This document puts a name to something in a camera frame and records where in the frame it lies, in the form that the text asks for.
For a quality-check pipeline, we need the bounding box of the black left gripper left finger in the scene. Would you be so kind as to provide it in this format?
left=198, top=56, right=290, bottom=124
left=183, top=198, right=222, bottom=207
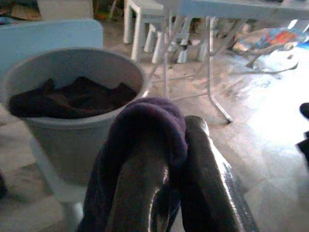
left=106, top=141, right=181, bottom=232

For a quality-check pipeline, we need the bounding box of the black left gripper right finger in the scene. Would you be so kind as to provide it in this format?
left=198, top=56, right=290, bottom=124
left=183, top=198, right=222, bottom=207
left=180, top=115, right=260, bottom=232

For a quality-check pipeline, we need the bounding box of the dark purple garment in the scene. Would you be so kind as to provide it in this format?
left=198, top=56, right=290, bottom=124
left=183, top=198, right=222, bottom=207
left=77, top=96, right=189, bottom=232

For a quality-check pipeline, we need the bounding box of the grey plastic laundry bin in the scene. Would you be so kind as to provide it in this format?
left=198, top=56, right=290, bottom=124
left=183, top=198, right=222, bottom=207
left=0, top=47, right=148, bottom=232

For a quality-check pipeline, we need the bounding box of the dark clothes pile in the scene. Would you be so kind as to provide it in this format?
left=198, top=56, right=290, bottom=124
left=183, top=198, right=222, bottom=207
left=8, top=76, right=139, bottom=120

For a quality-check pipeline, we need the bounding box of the white plastic stool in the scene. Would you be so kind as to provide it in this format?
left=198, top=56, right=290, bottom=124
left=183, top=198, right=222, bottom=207
left=143, top=23, right=167, bottom=64
left=176, top=36, right=210, bottom=64

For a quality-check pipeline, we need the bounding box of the colourful baby bouncer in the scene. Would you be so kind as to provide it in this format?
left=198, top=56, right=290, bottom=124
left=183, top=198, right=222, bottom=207
left=232, top=26, right=309, bottom=74

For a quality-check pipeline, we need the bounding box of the light blue bin lid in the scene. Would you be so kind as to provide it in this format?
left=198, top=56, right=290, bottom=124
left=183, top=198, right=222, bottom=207
left=0, top=18, right=105, bottom=73

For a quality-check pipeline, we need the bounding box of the white folding table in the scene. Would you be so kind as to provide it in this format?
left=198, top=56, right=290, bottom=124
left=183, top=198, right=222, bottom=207
left=148, top=0, right=309, bottom=124

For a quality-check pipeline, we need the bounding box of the white small table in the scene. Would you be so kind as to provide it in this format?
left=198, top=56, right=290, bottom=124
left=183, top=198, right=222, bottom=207
left=123, top=0, right=169, bottom=61

